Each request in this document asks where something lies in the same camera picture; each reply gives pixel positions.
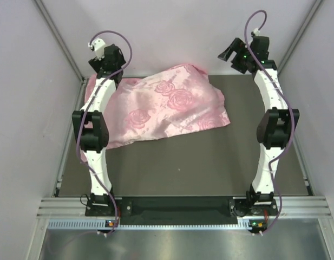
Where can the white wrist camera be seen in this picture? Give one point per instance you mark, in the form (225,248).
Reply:
(255,32)
(97,46)

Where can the aluminium front rail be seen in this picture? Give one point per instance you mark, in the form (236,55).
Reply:
(293,207)

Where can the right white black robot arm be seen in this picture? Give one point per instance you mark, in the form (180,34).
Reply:
(275,130)

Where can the left aluminium frame post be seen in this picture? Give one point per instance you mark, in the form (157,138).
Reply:
(57,37)

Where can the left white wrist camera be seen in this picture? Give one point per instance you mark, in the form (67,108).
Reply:
(97,46)

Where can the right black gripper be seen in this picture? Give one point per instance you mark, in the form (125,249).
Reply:
(234,46)

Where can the grey slotted cable duct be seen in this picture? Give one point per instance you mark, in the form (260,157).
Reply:
(107,225)

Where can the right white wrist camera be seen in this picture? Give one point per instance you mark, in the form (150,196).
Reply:
(255,32)

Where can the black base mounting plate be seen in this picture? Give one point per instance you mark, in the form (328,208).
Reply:
(189,210)

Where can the aluminium frame post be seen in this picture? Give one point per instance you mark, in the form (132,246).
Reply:
(316,5)
(57,37)

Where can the pink pillowcase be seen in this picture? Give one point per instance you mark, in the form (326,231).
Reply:
(176,101)

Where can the right aluminium frame post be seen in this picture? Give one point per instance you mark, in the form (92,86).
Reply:
(316,5)

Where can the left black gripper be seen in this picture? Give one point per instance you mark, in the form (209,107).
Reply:
(96,64)

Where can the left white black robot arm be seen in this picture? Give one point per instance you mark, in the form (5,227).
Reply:
(90,129)

